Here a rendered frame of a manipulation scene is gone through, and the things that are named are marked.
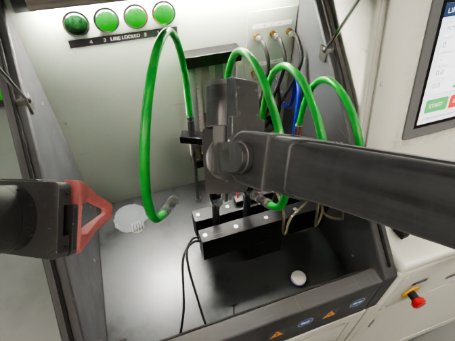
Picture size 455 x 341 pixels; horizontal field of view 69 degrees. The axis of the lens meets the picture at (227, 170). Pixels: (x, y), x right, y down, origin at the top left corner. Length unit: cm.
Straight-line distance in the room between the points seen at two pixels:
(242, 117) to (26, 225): 24
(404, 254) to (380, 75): 40
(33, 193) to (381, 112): 73
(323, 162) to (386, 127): 61
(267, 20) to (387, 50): 29
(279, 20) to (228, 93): 51
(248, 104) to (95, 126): 58
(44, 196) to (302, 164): 22
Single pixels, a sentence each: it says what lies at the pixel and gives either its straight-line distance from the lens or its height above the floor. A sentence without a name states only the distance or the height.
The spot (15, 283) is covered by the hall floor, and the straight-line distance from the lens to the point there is 214.
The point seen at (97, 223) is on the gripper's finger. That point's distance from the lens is 37.
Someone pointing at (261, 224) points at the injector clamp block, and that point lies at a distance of 83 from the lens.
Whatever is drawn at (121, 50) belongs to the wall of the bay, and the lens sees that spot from 82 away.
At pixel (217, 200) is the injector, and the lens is 73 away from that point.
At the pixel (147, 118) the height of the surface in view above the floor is 138.
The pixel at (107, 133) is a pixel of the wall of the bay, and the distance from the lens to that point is 94.
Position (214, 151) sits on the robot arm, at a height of 138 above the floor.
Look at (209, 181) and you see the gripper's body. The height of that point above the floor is 127.
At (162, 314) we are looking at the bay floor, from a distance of 89.
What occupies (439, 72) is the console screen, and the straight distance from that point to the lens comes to 93.
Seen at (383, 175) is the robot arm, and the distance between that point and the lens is 26.
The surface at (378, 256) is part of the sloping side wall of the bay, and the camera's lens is 84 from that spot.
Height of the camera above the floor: 165
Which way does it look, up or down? 45 degrees down
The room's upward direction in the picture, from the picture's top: straight up
